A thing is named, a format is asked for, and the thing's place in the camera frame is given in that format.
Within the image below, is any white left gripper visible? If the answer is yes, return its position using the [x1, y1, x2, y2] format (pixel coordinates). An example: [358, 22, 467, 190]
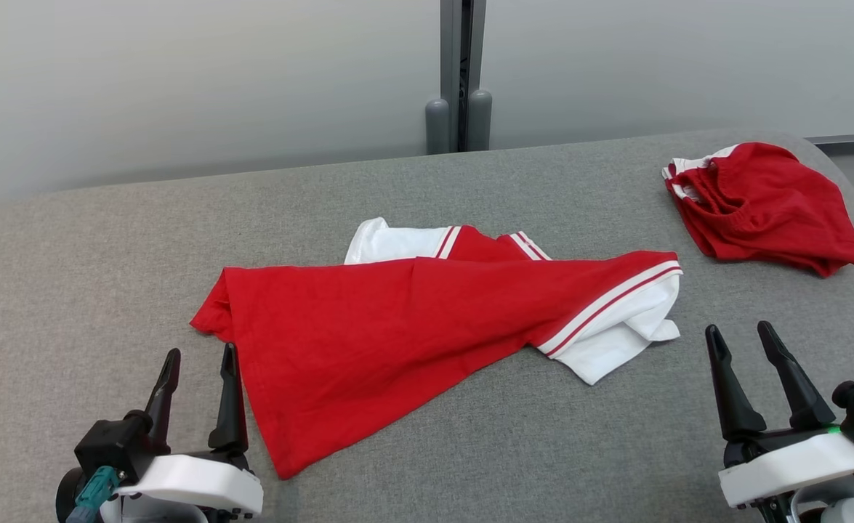
[110, 343, 264, 518]

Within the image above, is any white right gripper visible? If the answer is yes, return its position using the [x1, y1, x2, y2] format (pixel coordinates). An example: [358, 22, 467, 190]
[705, 320, 854, 509]

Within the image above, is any red shorts white side band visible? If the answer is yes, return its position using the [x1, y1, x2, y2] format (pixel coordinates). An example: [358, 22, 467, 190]
[661, 142, 854, 278]

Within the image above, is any red white printed jersey shirt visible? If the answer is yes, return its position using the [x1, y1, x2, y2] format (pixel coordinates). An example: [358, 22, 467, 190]
[190, 216, 684, 480]

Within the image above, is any grey metal partition post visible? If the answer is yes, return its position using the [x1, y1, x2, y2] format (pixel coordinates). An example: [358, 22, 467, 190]
[425, 0, 493, 155]

